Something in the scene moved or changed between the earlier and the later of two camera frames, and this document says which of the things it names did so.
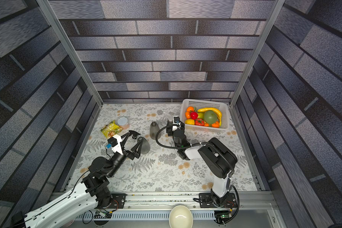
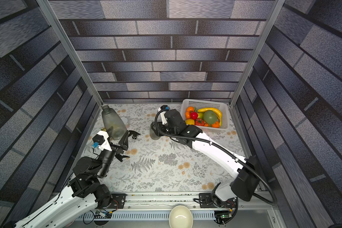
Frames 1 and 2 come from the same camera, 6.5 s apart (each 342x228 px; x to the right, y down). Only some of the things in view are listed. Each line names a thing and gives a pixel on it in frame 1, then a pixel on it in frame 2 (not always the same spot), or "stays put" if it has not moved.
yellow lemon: [190, 121] stays put
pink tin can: [123, 122] stays put
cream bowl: [181, 217] stays put
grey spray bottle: [145, 147] → [114, 125]
